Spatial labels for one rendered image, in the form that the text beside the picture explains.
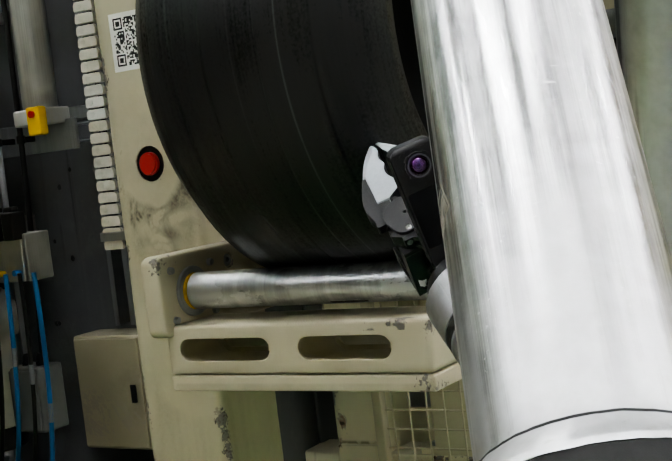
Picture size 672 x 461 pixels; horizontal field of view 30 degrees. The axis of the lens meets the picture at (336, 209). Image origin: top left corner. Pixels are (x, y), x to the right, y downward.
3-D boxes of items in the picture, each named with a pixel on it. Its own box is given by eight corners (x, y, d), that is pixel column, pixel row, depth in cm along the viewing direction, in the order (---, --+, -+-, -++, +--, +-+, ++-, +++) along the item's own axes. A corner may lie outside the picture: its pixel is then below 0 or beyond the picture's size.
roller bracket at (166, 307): (148, 340, 150) (138, 259, 149) (326, 286, 183) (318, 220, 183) (170, 339, 148) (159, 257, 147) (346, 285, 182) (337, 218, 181)
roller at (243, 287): (205, 280, 156) (197, 314, 154) (183, 266, 152) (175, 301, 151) (455, 266, 137) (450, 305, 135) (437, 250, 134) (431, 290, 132)
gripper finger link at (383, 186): (359, 192, 130) (394, 245, 123) (343, 151, 126) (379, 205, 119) (386, 178, 130) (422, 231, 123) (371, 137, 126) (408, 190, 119)
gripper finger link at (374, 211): (353, 196, 123) (388, 250, 117) (348, 185, 122) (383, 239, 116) (395, 174, 124) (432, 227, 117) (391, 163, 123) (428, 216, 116)
